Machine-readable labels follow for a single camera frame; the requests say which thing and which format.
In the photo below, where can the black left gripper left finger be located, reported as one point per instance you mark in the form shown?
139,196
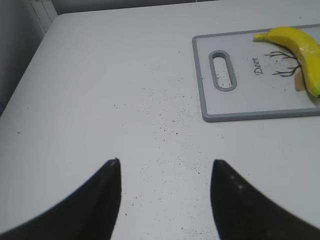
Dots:
89,213

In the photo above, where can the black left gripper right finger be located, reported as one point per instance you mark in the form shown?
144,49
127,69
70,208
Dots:
241,212

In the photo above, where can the yellow plastic banana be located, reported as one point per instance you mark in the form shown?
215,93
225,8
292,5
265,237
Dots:
304,47

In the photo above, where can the white grey-rimmed cutting board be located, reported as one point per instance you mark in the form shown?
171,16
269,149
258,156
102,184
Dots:
240,79

